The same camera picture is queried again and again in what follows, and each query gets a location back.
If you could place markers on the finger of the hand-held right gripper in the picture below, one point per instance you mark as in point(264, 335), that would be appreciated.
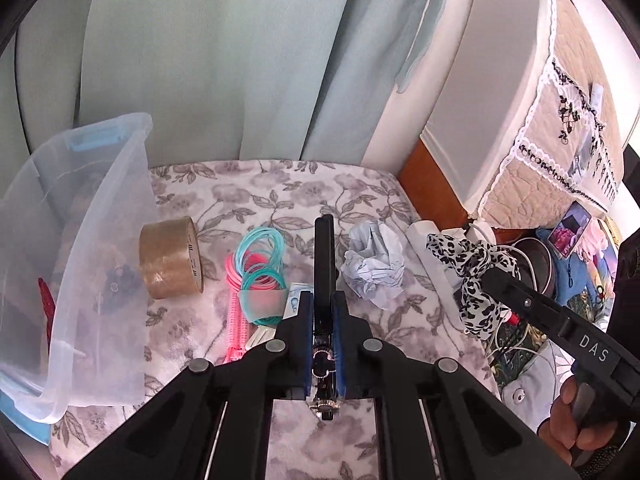
point(525, 302)

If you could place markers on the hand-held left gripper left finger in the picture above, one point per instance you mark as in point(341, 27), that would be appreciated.
point(306, 345)

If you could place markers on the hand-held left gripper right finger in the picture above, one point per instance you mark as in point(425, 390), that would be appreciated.
point(340, 345)

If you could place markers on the black white spotted scrunchie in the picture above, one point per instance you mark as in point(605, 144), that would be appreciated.
point(475, 295)

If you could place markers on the pink hair comb clip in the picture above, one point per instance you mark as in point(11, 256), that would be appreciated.
point(237, 325)

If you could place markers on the white paper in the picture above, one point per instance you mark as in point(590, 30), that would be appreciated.
point(375, 265)

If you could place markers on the clear plastic container blue latches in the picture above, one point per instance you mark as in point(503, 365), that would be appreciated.
point(100, 240)

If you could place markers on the dark red claw clip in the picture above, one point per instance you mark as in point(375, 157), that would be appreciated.
point(47, 310)

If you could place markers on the person's right hand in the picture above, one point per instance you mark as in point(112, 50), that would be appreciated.
point(560, 420)

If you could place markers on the dark round pan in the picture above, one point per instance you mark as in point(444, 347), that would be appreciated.
point(537, 265)

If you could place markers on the cream claw clip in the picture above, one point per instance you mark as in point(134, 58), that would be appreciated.
point(260, 336)

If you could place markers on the light blue card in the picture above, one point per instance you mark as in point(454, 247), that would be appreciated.
point(295, 292)

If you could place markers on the pale blue printed cloth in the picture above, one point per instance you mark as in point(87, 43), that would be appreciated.
point(530, 385)

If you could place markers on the small photo card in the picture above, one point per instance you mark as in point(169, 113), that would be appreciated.
point(570, 230)

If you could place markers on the pink fluffy cloth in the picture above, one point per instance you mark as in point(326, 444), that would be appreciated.
point(597, 240)

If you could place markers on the white power strip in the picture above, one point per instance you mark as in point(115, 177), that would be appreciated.
point(419, 242)

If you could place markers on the beige quilted lace cover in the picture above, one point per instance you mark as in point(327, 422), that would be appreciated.
point(545, 160)

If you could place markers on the brown packing tape roll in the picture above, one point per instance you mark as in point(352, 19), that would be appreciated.
point(165, 255)

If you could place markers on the grey floral blanket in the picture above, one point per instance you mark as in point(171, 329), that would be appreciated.
point(225, 195)

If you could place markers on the light blue hanging cloth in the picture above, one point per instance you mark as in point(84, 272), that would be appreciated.
point(425, 35)

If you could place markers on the pale green curtain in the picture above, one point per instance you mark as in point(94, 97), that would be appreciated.
point(225, 60)

